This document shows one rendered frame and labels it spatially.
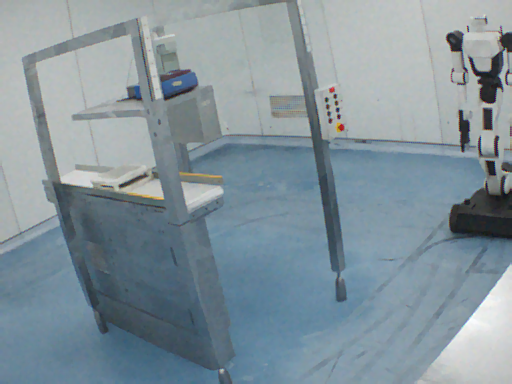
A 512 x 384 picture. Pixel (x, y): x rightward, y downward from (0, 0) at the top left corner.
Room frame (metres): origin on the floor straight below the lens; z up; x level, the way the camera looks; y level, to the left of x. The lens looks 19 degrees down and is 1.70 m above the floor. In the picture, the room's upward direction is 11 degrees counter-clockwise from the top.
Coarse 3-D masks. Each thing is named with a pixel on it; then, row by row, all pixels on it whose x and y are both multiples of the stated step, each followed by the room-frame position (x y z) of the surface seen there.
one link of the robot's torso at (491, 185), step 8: (480, 160) 3.26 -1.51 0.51; (488, 160) 3.21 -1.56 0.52; (496, 160) 3.17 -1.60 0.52; (488, 168) 3.29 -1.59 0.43; (496, 168) 3.18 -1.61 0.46; (488, 176) 3.30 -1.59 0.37; (496, 176) 3.20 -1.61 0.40; (504, 176) 3.29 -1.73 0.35; (488, 184) 3.30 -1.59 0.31; (496, 184) 3.25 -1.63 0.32; (504, 184) 3.24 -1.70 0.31; (488, 192) 3.32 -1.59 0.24; (496, 192) 3.27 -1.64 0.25; (504, 192) 3.24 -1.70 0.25
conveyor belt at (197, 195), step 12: (72, 180) 3.08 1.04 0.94; (84, 180) 3.01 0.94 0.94; (156, 180) 2.69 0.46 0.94; (84, 192) 2.78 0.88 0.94; (132, 192) 2.58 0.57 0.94; (144, 192) 2.54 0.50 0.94; (156, 192) 2.50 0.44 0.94; (192, 192) 2.39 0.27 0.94; (204, 192) 2.36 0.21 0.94; (216, 192) 2.37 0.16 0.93; (192, 204) 2.27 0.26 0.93; (204, 204) 2.32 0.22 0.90
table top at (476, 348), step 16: (496, 288) 1.18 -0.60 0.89; (480, 304) 1.14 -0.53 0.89; (496, 304) 1.11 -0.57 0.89; (480, 320) 1.06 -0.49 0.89; (496, 320) 1.04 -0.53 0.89; (464, 336) 1.02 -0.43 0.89; (480, 336) 1.00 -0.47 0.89; (496, 336) 0.97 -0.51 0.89; (448, 352) 0.98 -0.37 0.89; (464, 352) 0.96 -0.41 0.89; (480, 352) 0.94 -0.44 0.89; (496, 352) 0.91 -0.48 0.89; (432, 368) 0.94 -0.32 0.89; (448, 368) 0.92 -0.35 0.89; (464, 368) 0.90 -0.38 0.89; (480, 368) 0.88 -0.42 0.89; (496, 368) 0.86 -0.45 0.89
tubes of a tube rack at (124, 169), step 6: (114, 168) 2.80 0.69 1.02; (120, 168) 2.77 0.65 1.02; (126, 168) 2.74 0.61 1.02; (132, 168) 2.71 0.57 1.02; (138, 168) 2.71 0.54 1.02; (102, 174) 2.74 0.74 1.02; (108, 174) 2.70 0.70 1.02; (114, 174) 2.68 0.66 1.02; (120, 174) 2.65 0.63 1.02; (132, 180) 2.68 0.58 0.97; (108, 186) 2.67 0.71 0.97; (120, 186) 2.62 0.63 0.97
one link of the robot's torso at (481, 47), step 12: (468, 36) 3.32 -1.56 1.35; (480, 36) 3.25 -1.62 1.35; (492, 36) 3.20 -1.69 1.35; (468, 48) 3.31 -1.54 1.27; (480, 48) 3.24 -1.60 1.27; (492, 48) 3.18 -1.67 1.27; (504, 48) 3.21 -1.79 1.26; (480, 60) 3.26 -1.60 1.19; (492, 60) 3.21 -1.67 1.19; (480, 72) 3.28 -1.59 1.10; (492, 72) 3.22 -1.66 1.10
